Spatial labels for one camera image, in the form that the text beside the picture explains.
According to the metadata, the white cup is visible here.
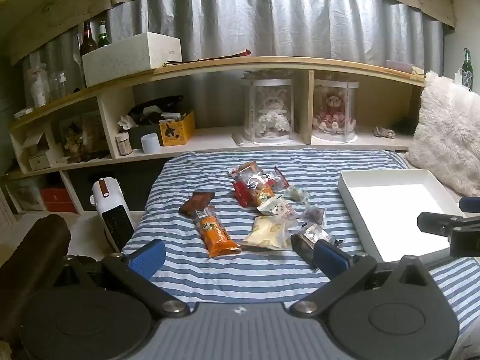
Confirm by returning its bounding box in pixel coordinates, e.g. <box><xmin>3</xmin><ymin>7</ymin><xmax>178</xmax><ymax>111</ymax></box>
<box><xmin>140</xmin><ymin>133</ymin><xmax>160</xmax><ymax>153</ymax></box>

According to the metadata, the white shallow box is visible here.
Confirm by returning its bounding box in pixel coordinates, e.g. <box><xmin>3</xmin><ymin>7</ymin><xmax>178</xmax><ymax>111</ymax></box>
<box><xmin>337</xmin><ymin>169</ymin><xmax>467</xmax><ymax>263</ymax></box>

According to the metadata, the white dress doll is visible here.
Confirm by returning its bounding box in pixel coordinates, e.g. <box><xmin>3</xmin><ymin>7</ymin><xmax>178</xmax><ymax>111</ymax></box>
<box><xmin>257</xmin><ymin>86</ymin><xmax>289</xmax><ymax>136</ymax></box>

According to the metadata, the red white snack packet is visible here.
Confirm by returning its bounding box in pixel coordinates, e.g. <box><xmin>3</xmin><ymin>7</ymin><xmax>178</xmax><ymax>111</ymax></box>
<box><xmin>245</xmin><ymin>167</ymin><xmax>289</xmax><ymax>192</ymax></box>

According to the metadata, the yellow cardboard box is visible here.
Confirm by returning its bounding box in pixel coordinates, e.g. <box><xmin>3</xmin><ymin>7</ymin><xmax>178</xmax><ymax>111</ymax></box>
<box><xmin>159</xmin><ymin>111</ymin><xmax>196</xmax><ymax>147</ymax></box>

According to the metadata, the grey curtain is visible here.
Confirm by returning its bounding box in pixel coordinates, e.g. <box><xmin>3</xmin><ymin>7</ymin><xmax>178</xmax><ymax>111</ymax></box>
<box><xmin>15</xmin><ymin>0</ymin><xmax>445</xmax><ymax>83</ymax></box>

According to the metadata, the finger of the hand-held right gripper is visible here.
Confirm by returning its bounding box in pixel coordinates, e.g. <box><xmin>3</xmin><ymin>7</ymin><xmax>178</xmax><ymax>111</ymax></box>
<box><xmin>417</xmin><ymin>212</ymin><xmax>466</xmax><ymax>238</ymax></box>
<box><xmin>459</xmin><ymin>197</ymin><xmax>480</xmax><ymax>214</ymax></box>

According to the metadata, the wooden shelf unit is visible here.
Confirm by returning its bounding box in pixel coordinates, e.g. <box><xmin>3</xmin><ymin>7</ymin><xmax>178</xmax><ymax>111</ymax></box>
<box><xmin>4</xmin><ymin>56</ymin><xmax>426</xmax><ymax>214</ymax></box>

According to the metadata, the clear plastic bottle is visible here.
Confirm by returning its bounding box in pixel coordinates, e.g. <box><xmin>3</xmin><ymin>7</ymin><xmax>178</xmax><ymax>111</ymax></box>
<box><xmin>56</xmin><ymin>71</ymin><xmax>72</xmax><ymax>98</ymax></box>

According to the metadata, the fluffy white pillow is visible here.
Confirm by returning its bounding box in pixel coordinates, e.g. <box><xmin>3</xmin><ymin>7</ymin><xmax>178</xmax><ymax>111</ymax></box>
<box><xmin>407</xmin><ymin>71</ymin><xmax>480</xmax><ymax>197</ymax></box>

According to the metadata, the brown decorative picture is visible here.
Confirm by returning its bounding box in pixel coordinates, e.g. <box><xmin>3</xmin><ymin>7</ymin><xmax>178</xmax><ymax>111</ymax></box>
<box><xmin>58</xmin><ymin>112</ymin><xmax>109</xmax><ymax>160</ymax></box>

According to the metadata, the clear purple snack packet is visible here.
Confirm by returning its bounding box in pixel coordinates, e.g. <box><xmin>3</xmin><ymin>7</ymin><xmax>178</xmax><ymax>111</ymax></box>
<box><xmin>302</xmin><ymin>202</ymin><xmax>328</xmax><ymax>227</ymax></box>

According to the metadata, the green glass bottle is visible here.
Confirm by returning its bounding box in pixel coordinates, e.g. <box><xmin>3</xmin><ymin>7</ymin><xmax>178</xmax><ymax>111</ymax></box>
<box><xmin>97</xmin><ymin>20</ymin><xmax>112</xmax><ymax>48</ymax></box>

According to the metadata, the dark tissue box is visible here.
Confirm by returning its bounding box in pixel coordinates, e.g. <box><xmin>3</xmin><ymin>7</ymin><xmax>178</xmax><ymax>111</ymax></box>
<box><xmin>117</xmin><ymin>114</ymin><xmax>162</xmax><ymax>147</ymax></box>

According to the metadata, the red box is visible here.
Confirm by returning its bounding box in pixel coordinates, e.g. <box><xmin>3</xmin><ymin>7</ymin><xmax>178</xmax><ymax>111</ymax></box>
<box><xmin>40</xmin><ymin>187</ymin><xmax>76</xmax><ymax>212</ymax></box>

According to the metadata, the brown glass bottle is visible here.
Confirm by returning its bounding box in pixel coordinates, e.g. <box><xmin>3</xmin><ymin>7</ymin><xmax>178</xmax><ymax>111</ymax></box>
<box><xmin>80</xmin><ymin>20</ymin><xmax>99</xmax><ymax>57</ymax></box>

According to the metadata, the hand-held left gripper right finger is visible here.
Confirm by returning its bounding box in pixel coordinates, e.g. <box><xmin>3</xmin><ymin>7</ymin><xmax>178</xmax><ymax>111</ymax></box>
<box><xmin>290</xmin><ymin>239</ymin><xmax>432</xmax><ymax>319</ymax></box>

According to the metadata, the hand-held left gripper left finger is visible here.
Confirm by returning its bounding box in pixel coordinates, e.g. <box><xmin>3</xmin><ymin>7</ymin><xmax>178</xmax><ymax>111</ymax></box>
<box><xmin>52</xmin><ymin>239</ymin><xmax>191</xmax><ymax>319</ymax></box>

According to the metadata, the white portable heater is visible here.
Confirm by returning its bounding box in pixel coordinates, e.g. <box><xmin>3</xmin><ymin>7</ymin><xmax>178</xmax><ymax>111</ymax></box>
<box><xmin>90</xmin><ymin>177</ymin><xmax>136</xmax><ymax>252</ymax></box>

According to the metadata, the white panda snack packet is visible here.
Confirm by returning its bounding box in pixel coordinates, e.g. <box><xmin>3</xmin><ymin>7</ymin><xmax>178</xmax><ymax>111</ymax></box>
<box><xmin>257</xmin><ymin>197</ymin><xmax>299</xmax><ymax>221</ymax></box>

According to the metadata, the dark brown cylinder cushion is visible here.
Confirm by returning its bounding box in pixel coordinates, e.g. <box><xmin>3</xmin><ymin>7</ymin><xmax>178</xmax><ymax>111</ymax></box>
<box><xmin>0</xmin><ymin>214</ymin><xmax>72</xmax><ymax>346</ymax></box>

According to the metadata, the white speckled storage box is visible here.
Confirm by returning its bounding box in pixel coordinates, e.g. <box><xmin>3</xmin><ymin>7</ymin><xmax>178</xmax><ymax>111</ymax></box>
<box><xmin>82</xmin><ymin>32</ymin><xmax>183</xmax><ymax>88</ymax></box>

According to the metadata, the white bunny doll in case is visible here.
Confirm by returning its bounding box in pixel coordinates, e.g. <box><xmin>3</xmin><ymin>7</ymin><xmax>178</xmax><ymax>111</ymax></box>
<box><xmin>243</xmin><ymin>79</ymin><xmax>294</xmax><ymax>145</ymax></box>

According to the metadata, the green bottle with tag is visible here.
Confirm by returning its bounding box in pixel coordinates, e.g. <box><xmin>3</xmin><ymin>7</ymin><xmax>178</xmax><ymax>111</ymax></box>
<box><xmin>462</xmin><ymin>48</ymin><xmax>474</xmax><ymax>83</ymax></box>

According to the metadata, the pale yellow snack packet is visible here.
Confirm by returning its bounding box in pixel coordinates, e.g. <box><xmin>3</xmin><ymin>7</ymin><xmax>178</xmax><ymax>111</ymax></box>
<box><xmin>241</xmin><ymin>215</ymin><xmax>294</xmax><ymax>251</ymax></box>

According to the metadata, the small green snack packet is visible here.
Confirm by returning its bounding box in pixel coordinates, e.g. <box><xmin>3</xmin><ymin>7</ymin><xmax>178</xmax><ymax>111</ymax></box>
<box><xmin>283</xmin><ymin>187</ymin><xmax>311</xmax><ymax>205</ymax></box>

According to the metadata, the small white drawer box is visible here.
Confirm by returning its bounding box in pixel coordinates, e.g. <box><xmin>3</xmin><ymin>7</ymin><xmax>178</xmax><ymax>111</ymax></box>
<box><xmin>28</xmin><ymin>154</ymin><xmax>51</xmax><ymax>171</ymax></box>

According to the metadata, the brown snack packet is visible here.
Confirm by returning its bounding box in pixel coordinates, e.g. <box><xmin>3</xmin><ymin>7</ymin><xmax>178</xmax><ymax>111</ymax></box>
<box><xmin>179</xmin><ymin>191</ymin><xmax>216</xmax><ymax>218</ymax></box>

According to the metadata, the silver snack packet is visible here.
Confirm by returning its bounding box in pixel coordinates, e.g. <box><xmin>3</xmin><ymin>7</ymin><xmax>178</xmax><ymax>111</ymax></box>
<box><xmin>300</xmin><ymin>223</ymin><xmax>344</xmax><ymax>248</ymax></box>

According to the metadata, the blue striped blanket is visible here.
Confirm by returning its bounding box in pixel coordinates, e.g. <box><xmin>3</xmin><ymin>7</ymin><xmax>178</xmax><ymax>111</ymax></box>
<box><xmin>122</xmin><ymin>149</ymin><xmax>480</xmax><ymax>340</ymax></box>

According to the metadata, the black snack packet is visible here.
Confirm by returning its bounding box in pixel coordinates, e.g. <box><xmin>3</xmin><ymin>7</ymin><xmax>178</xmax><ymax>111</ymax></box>
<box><xmin>290</xmin><ymin>233</ymin><xmax>319</xmax><ymax>271</ymax></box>

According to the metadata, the small jar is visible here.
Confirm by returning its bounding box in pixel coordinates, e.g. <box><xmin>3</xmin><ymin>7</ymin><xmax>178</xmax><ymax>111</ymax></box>
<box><xmin>115</xmin><ymin>132</ymin><xmax>132</xmax><ymax>156</ymax></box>

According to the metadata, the clear orange-edged snack packet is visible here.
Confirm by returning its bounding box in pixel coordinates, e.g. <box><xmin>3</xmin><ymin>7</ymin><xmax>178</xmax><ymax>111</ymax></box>
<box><xmin>229</xmin><ymin>161</ymin><xmax>263</xmax><ymax>181</ymax></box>

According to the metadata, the pink dress bear doll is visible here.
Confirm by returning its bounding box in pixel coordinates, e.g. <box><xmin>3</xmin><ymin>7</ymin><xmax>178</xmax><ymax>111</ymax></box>
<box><xmin>313</xmin><ymin>94</ymin><xmax>356</xmax><ymax>133</ymax></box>

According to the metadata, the pink bear doll in case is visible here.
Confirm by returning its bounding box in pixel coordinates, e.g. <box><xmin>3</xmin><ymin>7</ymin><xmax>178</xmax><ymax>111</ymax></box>
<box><xmin>312</xmin><ymin>79</ymin><xmax>359</xmax><ymax>143</ymax></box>

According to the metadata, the black bag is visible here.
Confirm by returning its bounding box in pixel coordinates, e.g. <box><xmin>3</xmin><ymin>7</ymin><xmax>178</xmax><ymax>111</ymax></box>
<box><xmin>129</xmin><ymin>97</ymin><xmax>184</xmax><ymax>126</ymax></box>

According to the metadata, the long orange snack packet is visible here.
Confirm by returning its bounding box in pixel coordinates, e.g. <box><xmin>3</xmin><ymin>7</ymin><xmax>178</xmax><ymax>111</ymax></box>
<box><xmin>193</xmin><ymin>205</ymin><xmax>241</xmax><ymax>259</ymax></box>

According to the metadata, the small orange snack packet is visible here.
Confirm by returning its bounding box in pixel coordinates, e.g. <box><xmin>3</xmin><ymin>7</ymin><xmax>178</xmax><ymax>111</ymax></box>
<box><xmin>251</xmin><ymin>185</ymin><xmax>276</xmax><ymax>205</ymax></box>

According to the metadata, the white spray bottle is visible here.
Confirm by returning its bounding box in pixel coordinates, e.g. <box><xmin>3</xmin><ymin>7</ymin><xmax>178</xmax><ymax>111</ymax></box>
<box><xmin>32</xmin><ymin>69</ymin><xmax>49</xmax><ymax>107</ymax></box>

